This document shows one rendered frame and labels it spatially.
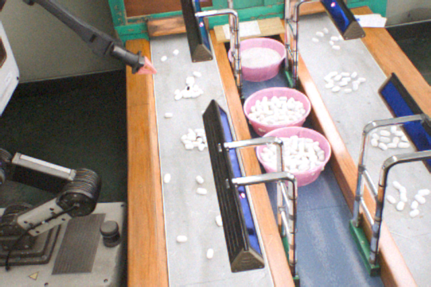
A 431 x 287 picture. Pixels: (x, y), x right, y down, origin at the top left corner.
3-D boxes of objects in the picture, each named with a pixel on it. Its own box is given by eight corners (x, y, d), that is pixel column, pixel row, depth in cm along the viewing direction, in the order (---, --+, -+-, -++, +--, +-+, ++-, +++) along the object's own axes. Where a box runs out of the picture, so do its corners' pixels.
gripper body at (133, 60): (143, 51, 239) (127, 43, 236) (143, 63, 231) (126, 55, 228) (135, 63, 242) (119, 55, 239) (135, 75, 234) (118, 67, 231)
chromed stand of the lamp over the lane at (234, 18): (202, 112, 247) (190, 16, 219) (197, 87, 262) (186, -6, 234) (245, 106, 248) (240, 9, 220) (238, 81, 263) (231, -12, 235)
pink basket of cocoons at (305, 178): (264, 197, 202) (263, 178, 197) (251, 151, 223) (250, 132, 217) (339, 187, 204) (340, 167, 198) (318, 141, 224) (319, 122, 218)
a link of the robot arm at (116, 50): (107, 56, 229) (114, 44, 228) (106, 50, 235) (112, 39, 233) (122, 65, 232) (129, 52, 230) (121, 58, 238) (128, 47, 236)
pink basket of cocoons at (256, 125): (267, 153, 221) (266, 134, 216) (233, 119, 240) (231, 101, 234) (323, 129, 230) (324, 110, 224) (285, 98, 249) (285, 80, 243)
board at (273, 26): (217, 43, 274) (217, 40, 273) (213, 28, 286) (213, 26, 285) (285, 33, 276) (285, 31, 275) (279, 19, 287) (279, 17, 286)
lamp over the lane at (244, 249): (231, 274, 132) (229, 253, 128) (202, 118, 181) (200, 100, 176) (265, 269, 133) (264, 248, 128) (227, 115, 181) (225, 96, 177)
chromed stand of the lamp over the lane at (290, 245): (237, 296, 171) (226, 186, 143) (227, 245, 187) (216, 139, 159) (300, 287, 172) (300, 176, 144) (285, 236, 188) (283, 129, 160)
